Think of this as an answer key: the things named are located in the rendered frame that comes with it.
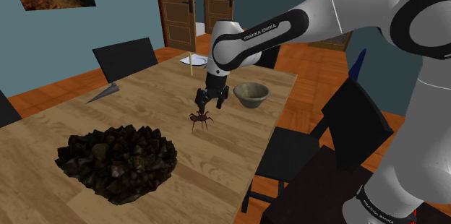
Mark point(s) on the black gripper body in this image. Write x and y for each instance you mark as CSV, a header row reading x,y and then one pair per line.
x,y
215,84

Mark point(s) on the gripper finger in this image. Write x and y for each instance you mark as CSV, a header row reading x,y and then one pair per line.
x,y
200,101
222,100

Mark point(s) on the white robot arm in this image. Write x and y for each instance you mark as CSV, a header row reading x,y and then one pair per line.
x,y
366,5

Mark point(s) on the brown spider toy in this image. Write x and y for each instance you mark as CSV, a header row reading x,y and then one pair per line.
x,y
199,118

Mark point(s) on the white plate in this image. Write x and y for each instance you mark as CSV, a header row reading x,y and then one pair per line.
x,y
198,61

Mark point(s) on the grey-green bowl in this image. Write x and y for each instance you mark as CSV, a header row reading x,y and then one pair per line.
x,y
251,94

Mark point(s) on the pale yellow stick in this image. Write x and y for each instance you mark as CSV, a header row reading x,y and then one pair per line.
x,y
190,64

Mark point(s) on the wooden table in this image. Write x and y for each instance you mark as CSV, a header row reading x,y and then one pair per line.
x,y
158,100

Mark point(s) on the black chair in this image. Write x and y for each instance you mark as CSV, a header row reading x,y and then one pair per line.
x,y
5,112
269,57
352,124
125,57

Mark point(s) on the grey pointed cone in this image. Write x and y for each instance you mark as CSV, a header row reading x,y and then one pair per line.
x,y
105,93

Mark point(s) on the dark rock pile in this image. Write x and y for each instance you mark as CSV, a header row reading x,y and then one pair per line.
x,y
116,163

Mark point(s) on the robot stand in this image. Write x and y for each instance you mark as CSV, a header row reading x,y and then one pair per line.
x,y
317,195

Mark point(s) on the blue pointed object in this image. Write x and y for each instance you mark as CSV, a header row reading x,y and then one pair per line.
x,y
358,64

